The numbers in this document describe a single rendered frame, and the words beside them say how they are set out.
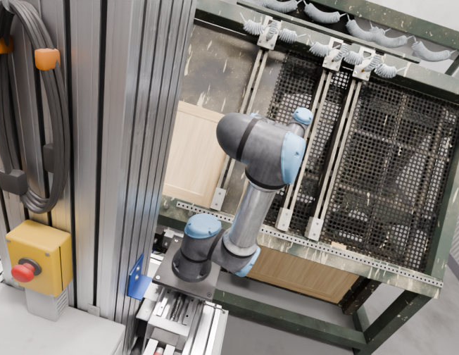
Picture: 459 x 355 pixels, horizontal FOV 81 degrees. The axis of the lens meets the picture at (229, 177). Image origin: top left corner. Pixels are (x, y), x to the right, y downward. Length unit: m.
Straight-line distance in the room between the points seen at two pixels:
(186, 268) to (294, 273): 1.28
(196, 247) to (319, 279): 1.44
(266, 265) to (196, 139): 1.07
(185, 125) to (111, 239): 1.22
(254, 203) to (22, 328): 0.57
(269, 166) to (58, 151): 0.41
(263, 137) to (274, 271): 1.62
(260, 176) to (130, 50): 0.40
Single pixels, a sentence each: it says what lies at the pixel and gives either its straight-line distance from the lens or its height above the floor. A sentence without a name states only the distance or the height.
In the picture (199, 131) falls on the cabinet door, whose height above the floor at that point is 1.24.
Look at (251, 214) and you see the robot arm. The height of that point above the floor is 1.43.
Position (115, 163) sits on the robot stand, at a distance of 0.44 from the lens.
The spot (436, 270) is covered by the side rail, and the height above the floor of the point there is 0.95.
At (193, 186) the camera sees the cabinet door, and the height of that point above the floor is 0.97.
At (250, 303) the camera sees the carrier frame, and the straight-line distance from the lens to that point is 2.16.
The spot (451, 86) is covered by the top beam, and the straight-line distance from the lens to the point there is 2.19.
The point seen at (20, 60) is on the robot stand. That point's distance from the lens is 0.47.
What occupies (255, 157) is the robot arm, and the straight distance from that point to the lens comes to 0.63.
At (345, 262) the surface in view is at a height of 0.85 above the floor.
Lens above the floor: 1.87
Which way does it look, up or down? 30 degrees down
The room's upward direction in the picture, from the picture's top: 18 degrees clockwise
